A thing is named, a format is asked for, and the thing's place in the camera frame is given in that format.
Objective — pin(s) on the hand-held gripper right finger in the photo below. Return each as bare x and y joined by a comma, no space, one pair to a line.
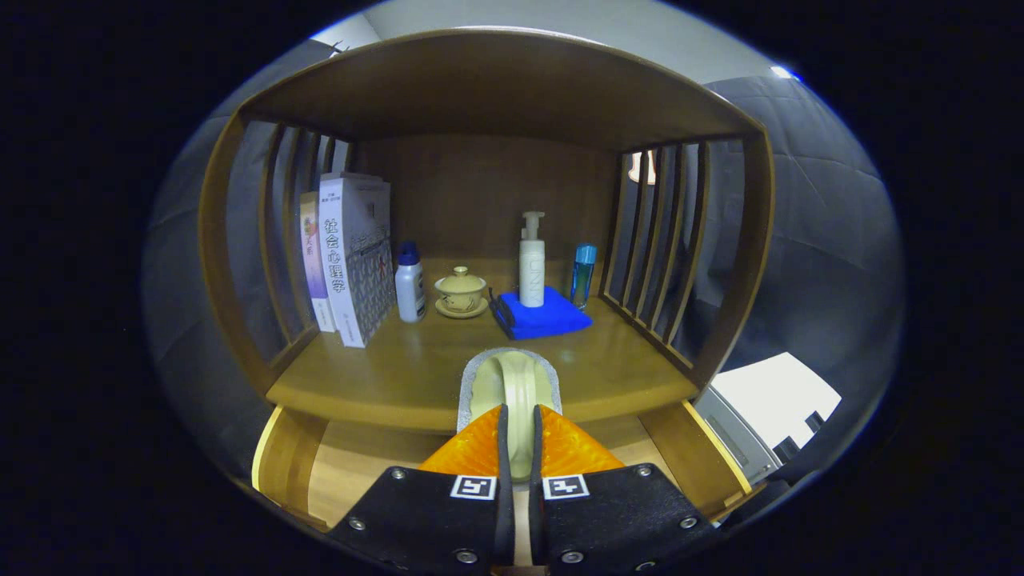
536,512

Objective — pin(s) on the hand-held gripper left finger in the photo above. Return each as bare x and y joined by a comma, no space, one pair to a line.
506,512

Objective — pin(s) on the wooden countertop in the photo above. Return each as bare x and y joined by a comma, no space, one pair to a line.
416,368

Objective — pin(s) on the wooden cabinet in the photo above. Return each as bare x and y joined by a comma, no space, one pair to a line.
480,88

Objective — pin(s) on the blue folded cloth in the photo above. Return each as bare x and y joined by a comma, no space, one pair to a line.
544,320

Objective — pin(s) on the beige lidded teacup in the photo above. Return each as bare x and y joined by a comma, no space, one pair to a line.
461,292

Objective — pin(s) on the white pump bottle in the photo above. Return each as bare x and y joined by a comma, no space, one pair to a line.
532,272

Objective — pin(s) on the teal blue bottle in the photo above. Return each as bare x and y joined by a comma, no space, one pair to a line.
583,276

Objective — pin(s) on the white bottle with blue cap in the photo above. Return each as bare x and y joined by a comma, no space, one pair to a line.
410,288

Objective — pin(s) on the white grey appliance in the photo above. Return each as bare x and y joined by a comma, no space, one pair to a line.
768,400

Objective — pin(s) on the thick white book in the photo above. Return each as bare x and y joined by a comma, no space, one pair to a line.
344,256

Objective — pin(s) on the thin purple book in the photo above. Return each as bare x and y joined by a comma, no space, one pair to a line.
314,256

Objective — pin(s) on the small ceiling light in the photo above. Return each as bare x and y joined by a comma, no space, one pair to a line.
784,73

